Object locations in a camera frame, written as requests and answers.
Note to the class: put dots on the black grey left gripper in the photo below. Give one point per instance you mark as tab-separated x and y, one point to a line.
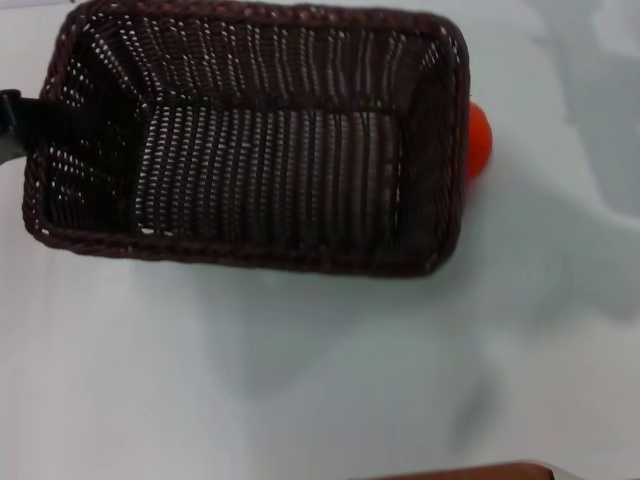
9	120

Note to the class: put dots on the orange-red round fruit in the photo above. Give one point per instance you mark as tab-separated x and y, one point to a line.
480	137

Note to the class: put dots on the black woven rectangular basket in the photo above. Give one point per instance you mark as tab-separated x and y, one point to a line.
280	165

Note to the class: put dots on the brown wooden board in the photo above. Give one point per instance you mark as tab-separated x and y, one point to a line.
450	472

